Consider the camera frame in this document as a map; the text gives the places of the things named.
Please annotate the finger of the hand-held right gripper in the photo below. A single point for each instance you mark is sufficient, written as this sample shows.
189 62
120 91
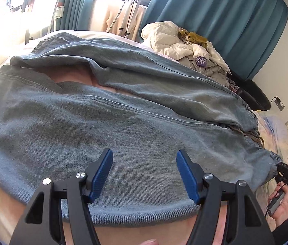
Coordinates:
287 173

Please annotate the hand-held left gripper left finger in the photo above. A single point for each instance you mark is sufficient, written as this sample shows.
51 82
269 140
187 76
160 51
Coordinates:
103 173

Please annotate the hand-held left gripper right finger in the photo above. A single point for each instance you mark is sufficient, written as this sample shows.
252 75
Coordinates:
187 176

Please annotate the blue denim pants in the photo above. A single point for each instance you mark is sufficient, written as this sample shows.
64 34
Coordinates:
82 122

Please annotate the person's right forearm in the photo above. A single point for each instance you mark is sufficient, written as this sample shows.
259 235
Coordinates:
286 231

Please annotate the pile of cream clothes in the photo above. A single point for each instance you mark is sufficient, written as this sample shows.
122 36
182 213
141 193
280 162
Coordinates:
164 40

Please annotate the person's right hand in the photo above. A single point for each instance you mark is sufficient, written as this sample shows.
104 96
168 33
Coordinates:
287 204

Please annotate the person's left hand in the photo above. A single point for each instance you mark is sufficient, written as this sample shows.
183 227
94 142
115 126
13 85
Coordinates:
147 242

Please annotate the black armchair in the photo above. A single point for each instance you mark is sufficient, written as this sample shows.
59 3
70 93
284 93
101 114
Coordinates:
251 94

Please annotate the grey garment with purple label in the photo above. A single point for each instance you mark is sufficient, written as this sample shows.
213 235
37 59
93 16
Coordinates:
205 69

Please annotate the mustard yellow garment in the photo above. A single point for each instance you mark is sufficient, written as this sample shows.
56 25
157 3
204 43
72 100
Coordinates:
194 38

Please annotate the beige hanging sweater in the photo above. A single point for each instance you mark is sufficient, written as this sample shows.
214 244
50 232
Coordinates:
108 17

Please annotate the wide teal curtain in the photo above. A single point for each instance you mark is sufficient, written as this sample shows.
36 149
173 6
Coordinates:
223 17

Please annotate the garment steamer stand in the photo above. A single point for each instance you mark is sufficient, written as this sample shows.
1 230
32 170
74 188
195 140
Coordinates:
131 7

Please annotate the narrow teal curtain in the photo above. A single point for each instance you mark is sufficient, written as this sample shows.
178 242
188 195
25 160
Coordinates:
77 2

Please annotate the white chair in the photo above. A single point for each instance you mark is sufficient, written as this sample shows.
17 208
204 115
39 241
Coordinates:
44 10

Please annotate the wall socket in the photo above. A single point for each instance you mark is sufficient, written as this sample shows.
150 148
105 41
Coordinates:
279 104

